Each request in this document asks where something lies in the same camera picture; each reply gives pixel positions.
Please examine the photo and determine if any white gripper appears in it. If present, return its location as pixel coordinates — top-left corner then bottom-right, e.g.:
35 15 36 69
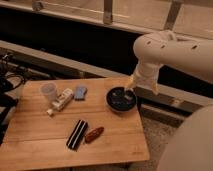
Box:
124 63 161 95

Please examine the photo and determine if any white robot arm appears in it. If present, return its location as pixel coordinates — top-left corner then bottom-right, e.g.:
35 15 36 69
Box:
126 30 213 171

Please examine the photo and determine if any black ceramic bowl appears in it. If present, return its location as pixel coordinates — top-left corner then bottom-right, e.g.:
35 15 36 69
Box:
106 87 137 112

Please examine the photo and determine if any blue sponge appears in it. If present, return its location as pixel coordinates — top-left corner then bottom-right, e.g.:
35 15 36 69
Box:
74 86 87 100

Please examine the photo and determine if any metal window railing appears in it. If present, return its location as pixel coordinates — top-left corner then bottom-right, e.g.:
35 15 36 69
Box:
0 0 213 39

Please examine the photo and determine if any white plastic bottle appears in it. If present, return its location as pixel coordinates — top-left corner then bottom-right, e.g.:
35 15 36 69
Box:
47 88 74 116

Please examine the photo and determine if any black white striped block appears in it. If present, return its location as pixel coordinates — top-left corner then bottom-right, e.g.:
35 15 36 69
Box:
66 120 88 150

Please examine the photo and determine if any black cables and equipment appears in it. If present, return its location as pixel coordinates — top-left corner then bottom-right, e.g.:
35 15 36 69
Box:
0 51 26 146

